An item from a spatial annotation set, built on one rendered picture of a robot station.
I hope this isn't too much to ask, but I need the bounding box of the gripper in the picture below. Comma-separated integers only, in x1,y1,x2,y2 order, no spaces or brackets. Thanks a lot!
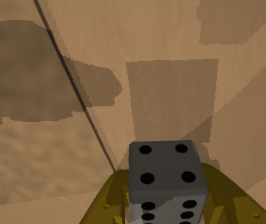
79,163,266,224

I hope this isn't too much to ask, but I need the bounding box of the white die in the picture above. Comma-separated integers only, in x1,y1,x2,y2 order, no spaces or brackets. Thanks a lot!
128,140,210,224

